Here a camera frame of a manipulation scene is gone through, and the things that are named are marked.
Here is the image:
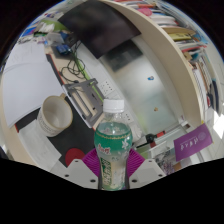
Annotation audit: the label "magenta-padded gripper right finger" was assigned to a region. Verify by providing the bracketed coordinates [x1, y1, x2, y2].
[125, 148, 167, 190]

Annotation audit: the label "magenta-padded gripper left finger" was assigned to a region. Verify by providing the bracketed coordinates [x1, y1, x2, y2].
[62, 148, 102, 190]

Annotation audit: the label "green-labelled clear drink bottle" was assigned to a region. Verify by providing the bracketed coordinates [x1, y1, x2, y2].
[93, 98, 134, 192]

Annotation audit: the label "flat round red coaster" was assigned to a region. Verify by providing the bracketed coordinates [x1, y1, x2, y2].
[64, 148, 87, 168]

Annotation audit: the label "group photo poster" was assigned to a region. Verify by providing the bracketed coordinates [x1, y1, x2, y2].
[159, 149, 183, 175]

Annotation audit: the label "dark wine bottle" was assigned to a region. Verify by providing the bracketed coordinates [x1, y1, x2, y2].
[145, 130, 167, 143]

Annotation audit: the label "black red-edged desk mat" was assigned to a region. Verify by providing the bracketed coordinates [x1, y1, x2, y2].
[14, 53, 104, 168]

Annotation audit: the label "purple hanging pennant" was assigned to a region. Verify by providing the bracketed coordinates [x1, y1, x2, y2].
[173, 123, 214, 163]

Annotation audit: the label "white ceramic mug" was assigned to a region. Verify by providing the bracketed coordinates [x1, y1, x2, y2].
[36, 93, 74, 138]

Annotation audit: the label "grey metal laptop stand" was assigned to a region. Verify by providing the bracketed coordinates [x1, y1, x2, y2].
[63, 78, 105, 129]

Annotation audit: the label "blank white paper sheet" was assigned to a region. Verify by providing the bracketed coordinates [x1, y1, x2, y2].
[1, 61, 64, 128]

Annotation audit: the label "cream shelf full of books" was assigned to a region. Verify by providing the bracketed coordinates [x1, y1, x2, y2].
[99, 0, 224, 128]

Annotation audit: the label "small blue electronics box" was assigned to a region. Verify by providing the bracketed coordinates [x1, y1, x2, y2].
[54, 43, 72, 56]

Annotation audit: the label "handwritten white paper sheet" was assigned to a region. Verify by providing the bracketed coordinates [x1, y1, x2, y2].
[6, 42, 48, 69]

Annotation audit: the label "clear plastic box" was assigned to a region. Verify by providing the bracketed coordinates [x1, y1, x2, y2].
[46, 31, 63, 44]

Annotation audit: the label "black computer monitor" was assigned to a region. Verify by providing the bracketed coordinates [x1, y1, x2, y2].
[57, 1, 143, 60]

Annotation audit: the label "white wall socket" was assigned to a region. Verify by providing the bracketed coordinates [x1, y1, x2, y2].
[98, 78, 116, 98]
[123, 111, 135, 126]

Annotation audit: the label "tangled black cables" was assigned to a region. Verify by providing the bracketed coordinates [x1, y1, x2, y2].
[59, 41, 91, 84]

